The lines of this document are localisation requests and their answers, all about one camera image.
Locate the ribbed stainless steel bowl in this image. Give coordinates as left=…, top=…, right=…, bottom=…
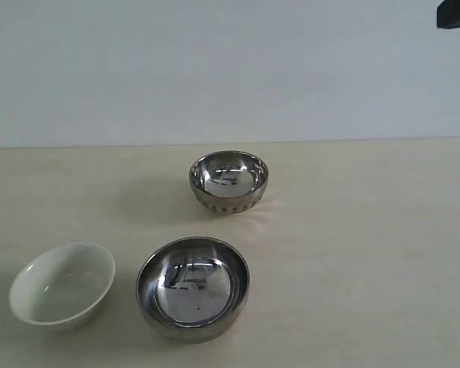
left=189, top=150, right=269, bottom=215

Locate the smooth stainless steel bowl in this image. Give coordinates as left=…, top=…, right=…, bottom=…
left=136, top=236, right=251, bottom=343

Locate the white ceramic bowl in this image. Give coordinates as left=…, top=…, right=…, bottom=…
left=8, top=242, right=116, bottom=331

